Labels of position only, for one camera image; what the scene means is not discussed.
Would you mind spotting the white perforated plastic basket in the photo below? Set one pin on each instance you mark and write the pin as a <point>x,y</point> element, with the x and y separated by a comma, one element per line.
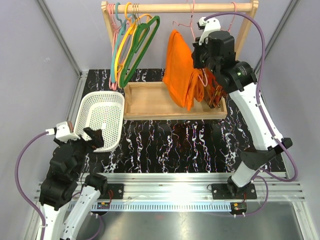
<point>101,110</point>

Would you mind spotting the wooden tray base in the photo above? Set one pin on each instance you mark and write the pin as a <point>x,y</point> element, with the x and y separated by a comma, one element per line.
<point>152,101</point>

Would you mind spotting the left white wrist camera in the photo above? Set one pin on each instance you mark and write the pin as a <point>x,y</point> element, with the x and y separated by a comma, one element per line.
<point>63,132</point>

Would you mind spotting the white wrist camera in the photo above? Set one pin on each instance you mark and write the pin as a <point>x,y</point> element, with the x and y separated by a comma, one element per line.
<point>208,26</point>
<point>63,132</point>

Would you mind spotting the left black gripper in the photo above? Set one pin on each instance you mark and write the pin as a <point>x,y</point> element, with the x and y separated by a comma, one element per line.
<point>97,140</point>

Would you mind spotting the yellow plastic hanger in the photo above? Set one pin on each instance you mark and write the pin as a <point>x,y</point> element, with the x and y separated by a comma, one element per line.
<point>126,41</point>

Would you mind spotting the aluminium mounting rail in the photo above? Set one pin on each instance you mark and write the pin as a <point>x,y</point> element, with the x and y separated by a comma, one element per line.
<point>180,192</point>

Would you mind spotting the wooden clothes rack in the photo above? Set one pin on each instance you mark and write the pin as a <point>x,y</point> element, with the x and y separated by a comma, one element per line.
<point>157,54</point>

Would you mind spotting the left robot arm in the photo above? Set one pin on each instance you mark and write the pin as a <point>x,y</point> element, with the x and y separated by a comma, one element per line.
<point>61,181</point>

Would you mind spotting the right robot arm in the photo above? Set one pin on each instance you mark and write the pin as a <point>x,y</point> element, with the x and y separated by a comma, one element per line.
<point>240,83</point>

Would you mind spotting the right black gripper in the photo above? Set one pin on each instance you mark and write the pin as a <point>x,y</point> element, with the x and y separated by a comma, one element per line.
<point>197,64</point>

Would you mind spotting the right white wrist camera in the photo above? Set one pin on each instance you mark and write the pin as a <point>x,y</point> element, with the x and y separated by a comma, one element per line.
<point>208,26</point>

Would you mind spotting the camouflage orange trousers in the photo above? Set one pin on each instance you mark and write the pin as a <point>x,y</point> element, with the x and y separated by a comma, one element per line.
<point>213,92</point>

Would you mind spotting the teal plastic hanger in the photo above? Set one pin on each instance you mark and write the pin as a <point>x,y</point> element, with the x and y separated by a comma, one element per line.
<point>119,31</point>

